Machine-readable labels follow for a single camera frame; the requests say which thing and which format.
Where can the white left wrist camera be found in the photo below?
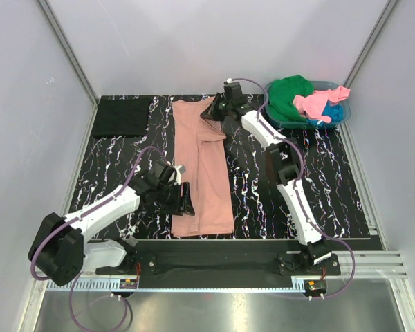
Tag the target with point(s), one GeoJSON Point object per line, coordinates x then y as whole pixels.
{"type": "Point", "coordinates": [179, 171]}

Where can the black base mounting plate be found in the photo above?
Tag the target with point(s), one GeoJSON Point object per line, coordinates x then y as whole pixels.
{"type": "Point", "coordinates": [214, 264]}

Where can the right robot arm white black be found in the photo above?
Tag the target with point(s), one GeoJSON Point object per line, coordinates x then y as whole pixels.
{"type": "Point", "coordinates": [284, 168]}

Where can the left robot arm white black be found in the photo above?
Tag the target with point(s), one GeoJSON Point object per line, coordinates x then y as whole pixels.
{"type": "Point", "coordinates": [63, 246]}

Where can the blue plastic laundry basket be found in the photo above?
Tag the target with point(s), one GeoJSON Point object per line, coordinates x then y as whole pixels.
{"type": "Point", "coordinates": [320, 86]}

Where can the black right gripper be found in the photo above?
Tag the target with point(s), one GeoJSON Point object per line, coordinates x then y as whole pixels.
{"type": "Point", "coordinates": [211, 112]}

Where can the bright pink t shirt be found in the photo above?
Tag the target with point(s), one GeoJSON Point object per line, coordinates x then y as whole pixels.
{"type": "Point", "coordinates": [312, 106]}

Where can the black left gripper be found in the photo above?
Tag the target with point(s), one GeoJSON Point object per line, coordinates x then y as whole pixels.
{"type": "Point", "coordinates": [181, 205]}

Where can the blue t shirt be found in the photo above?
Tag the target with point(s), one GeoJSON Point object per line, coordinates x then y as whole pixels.
{"type": "Point", "coordinates": [333, 111]}

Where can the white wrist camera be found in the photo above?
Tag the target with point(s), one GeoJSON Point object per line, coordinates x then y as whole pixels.
{"type": "Point", "coordinates": [232, 90]}
{"type": "Point", "coordinates": [179, 171]}

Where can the folded black t shirt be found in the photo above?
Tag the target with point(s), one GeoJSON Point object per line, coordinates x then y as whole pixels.
{"type": "Point", "coordinates": [124, 117]}

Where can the orange connector box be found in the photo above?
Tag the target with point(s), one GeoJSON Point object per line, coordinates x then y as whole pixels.
{"type": "Point", "coordinates": [316, 285]}
{"type": "Point", "coordinates": [128, 284]}

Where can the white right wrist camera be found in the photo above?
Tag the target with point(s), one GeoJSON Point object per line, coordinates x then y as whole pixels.
{"type": "Point", "coordinates": [232, 90]}

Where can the right orange connector box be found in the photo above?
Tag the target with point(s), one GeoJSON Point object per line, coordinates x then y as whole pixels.
{"type": "Point", "coordinates": [316, 285]}

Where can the green t shirt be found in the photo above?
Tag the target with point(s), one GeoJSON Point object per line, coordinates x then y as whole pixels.
{"type": "Point", "coordinates": [281, 94]}

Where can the left orange connector box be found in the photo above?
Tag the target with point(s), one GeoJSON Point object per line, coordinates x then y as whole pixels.
{"type": "Point", "coordinates": [128, 284]}

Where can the dusty pink t shirt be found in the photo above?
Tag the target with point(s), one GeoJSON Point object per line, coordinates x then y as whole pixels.
{"type": "Point", "coordinates": [199, 146]}

